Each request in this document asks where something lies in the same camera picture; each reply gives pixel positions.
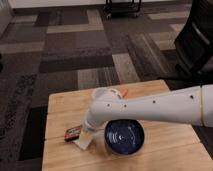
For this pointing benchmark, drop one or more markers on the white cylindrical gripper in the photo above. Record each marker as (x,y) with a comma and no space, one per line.
(88,126)

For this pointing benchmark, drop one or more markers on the black eraser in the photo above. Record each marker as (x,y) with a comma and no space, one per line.
(72,133)

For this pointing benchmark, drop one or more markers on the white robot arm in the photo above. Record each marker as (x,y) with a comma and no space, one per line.
(193,105)

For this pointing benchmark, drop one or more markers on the white sponge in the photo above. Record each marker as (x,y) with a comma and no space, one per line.
(85,144)

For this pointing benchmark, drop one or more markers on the dark blue bowl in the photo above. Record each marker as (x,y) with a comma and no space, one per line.
(124,137)

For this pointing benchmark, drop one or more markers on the white plastic cup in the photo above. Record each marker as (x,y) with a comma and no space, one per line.
(102,94)

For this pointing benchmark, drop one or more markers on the orange carrot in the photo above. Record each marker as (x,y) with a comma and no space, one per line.
(124,93)

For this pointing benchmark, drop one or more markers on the black office chair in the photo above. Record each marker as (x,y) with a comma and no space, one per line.
(194,43)

